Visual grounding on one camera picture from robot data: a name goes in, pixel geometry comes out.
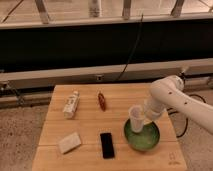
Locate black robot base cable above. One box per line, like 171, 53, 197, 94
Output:
166, 93, 208, 139

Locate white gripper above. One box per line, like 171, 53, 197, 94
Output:
143, 100, 164, 124

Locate red-brown elongated object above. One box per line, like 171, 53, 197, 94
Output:
98, 92, 106, 111

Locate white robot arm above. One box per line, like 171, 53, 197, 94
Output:
144, 75, 213, 134

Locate white plastic bottle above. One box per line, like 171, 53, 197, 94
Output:
63, 91, 79, 119

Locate black hanging cable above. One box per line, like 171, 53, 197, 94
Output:
114, 13, 144, 82

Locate beige sponge block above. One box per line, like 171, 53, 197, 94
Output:
58, 132, 81, 154

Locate black rectangular block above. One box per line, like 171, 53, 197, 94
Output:
100, 133, 115, 159

